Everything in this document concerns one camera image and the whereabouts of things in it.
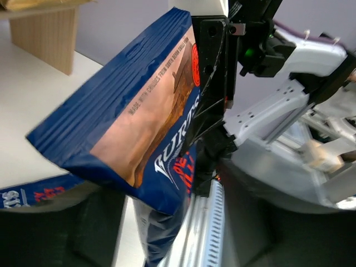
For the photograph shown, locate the wooden two-tier shelf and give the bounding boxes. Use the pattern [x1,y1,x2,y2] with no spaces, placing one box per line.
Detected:
[1,4,82,75]

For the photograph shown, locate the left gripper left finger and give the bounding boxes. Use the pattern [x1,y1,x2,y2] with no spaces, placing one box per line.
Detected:
[1,189,125,266]

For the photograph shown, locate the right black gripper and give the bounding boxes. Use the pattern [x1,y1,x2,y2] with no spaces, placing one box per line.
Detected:
[180,1,283,156]

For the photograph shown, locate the blue burts chips bag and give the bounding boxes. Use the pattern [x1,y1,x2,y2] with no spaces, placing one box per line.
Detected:
[1,174,84,209]
[133,200,189,266]
[27,8,200,215]

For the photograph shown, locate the white slotted cable duct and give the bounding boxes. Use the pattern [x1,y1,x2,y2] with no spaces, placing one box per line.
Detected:
[159,180,225,267]

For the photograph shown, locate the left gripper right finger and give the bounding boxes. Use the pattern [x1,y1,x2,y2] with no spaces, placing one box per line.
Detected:
[217,160,355,266]

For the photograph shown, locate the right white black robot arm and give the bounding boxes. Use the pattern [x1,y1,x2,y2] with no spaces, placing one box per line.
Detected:
[169,1,355,213]

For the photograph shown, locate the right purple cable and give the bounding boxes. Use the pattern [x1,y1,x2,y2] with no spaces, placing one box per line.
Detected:
[274,19,343,45]

